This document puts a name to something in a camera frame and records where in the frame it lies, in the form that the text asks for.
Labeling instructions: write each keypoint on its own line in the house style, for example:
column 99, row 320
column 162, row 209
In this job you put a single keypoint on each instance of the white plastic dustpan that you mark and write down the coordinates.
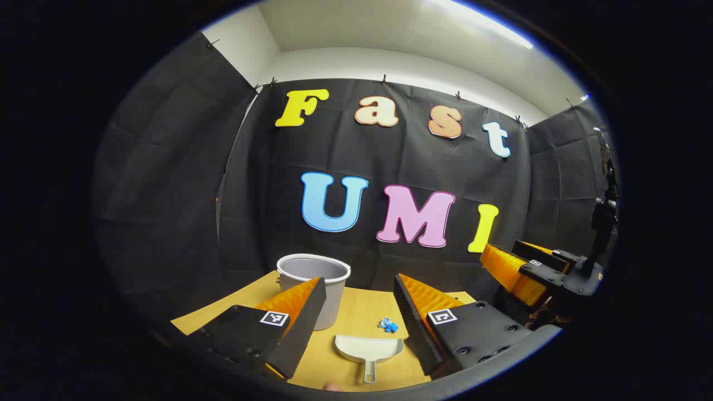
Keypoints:
column 367, row 347

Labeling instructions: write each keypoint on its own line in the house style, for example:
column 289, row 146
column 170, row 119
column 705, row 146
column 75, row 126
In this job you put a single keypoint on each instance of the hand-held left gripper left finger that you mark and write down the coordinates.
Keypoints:
column 303, row 320

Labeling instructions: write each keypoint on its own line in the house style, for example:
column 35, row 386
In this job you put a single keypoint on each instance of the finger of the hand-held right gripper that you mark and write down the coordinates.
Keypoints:
column 509, row 270
column 543, row 252

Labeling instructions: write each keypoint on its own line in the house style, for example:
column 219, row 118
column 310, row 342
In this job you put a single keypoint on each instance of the white plastic garbage bin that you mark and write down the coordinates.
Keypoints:
column 315, row 268

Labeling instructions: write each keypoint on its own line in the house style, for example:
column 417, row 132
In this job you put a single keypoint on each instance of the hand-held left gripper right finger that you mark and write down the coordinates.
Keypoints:
column 412, row 320

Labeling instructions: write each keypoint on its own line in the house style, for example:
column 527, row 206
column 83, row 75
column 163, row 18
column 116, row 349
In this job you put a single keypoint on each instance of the wooden desktop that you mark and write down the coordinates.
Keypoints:
column 359, row 312

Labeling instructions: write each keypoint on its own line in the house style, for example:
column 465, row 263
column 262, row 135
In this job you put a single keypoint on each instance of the pale blue paper ball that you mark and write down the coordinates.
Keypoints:
column 384, row 323

